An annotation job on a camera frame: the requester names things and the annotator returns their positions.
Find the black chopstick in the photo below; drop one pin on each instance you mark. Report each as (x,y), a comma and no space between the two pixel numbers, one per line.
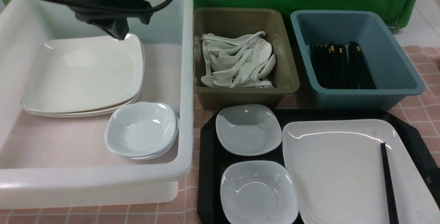
(390,197)

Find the large white square rice plate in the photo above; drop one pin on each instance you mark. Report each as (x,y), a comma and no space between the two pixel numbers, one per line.
(336,167)

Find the lower small dish in tub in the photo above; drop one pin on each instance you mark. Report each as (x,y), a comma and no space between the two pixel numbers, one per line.
(157,155)

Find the top white plate in tub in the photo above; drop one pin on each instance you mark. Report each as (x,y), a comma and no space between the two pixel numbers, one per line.
(63,46)

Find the small white dish front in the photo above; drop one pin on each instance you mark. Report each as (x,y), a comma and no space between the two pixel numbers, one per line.
(258,192)

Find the white plate in tub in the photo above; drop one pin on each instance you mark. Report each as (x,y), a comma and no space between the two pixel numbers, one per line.
(63,46)
(68,114)

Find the top small dish in tub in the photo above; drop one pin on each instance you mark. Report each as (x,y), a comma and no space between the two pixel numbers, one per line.
(141,130)

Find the small dish in tub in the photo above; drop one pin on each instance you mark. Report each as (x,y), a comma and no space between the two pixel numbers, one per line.
(141,130)
(157,155)

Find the bundle of black chopsticks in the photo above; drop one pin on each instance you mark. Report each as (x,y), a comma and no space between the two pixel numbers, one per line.
(339,66)

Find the black plastic serving tray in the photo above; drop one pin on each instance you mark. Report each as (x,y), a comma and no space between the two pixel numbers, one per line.
(214,159)

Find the small white dish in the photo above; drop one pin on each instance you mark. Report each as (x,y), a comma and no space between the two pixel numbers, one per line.
(258,192)
(248,130)

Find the lower white plate in tub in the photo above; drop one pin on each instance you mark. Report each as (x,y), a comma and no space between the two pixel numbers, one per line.
(68,114)

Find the blue plastic chopstick bin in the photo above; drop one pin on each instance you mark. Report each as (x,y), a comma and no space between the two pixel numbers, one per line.
(391,70)

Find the olive plastic spoon bin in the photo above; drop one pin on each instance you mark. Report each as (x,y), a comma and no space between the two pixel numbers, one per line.
(236,22)

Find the large white plastic tub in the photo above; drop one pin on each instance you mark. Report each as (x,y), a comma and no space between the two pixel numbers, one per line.
(63,162)

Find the pile of white spoons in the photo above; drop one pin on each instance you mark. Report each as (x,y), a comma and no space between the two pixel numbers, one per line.
(244,61)

